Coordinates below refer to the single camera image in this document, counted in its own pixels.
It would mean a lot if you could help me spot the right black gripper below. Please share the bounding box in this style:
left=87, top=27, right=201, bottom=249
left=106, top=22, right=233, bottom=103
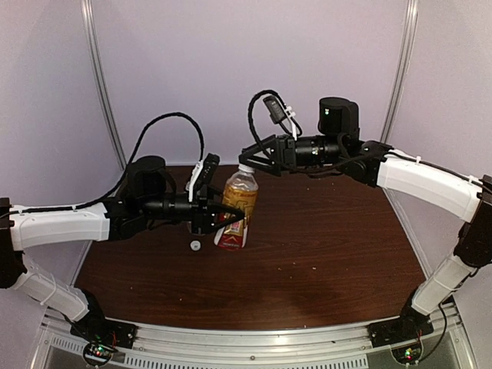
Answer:
left=239, top=132, right=345, bottom=176

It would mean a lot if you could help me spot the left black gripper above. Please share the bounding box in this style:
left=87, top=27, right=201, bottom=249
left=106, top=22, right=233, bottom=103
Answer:
left=141, top=183, right=244, bottom=234

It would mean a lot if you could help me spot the brown tea bottle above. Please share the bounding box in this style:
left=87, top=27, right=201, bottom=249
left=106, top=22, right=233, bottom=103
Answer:
left=214, top=170, right=259, bottom=251

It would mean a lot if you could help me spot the white water bottle cap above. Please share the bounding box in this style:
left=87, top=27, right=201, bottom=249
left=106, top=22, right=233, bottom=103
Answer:
left=190, top=240, right=201, bottom=251

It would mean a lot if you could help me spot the white tea bottle cap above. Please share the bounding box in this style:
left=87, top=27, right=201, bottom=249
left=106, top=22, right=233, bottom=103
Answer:
left=238, top=164, right=254, bottom=174

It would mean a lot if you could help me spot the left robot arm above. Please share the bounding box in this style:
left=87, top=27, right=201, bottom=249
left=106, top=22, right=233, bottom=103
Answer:
left=1, top=154, right=244, bottom=341

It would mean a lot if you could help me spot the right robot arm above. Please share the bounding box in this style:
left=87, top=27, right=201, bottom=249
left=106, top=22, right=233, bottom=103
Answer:
left=239, top=90, right=491, bottom=340

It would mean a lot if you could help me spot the left circuit board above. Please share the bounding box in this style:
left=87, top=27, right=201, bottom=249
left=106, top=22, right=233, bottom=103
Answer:
left=82, top=343, right=116, bottom=367

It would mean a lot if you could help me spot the circuit board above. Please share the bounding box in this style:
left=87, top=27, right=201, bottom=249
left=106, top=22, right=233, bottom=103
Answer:
left=82, top=343, right=116, bottom=367
left=391, top=344, right=423, bottom=366

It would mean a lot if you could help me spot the right circuit board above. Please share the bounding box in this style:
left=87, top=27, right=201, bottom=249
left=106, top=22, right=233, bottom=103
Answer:
left=391, top=344, right=423, bottom=366

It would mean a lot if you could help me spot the right black braided cable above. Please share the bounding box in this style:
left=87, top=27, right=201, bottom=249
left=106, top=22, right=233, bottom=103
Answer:
left=248, top=90, right=485, bottom=185

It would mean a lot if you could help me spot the black braided cable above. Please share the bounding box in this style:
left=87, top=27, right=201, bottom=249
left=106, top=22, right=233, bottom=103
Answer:
left=7, top=111, right=206, bottom=212
left=248, top=90, right=485, bottom=185

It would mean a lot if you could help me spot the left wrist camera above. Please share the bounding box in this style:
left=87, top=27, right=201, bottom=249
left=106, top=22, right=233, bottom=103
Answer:
left=185, top=153, right=220, bottom=203

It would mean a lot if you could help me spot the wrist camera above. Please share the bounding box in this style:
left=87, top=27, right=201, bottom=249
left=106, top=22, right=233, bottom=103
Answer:
left=263, top=95, right=302, bottom=141
left=185, top=153, right=220, bottom=203

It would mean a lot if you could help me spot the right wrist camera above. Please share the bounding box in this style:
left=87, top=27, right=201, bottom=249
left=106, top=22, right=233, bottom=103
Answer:
left=263, top=95, right=302, bottom=141

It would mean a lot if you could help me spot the left black braided cable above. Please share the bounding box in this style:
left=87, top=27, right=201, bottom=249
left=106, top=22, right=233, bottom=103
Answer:
left=7, top=111, right=206, bottom=212

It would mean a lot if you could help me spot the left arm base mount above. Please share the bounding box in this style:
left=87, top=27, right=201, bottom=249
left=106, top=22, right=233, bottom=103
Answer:
left=66, top=289, right=137, bottom=349

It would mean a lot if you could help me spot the front aluminium rail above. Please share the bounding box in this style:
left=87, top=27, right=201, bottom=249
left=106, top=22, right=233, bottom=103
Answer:
left=28, top=304, right=477, bottom=368

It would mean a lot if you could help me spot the right aluminium frame post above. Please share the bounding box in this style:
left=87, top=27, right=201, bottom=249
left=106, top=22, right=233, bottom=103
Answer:
left=380, top=0, right=419, bottom=143

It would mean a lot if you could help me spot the aluminium frame post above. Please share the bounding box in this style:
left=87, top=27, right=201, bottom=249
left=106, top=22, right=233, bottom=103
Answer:
left=81, top=0, right=126, bottom=171
left=380, top=0, right=419, bottom=143

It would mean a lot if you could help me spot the left aluminium frame post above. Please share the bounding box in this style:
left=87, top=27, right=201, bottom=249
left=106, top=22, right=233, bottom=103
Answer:
left=81, top=0, right=126, bottom=171

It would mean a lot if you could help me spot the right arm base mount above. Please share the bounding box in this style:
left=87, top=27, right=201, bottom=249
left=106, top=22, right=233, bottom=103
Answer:
left=367, top=290, right=434, bottom=347

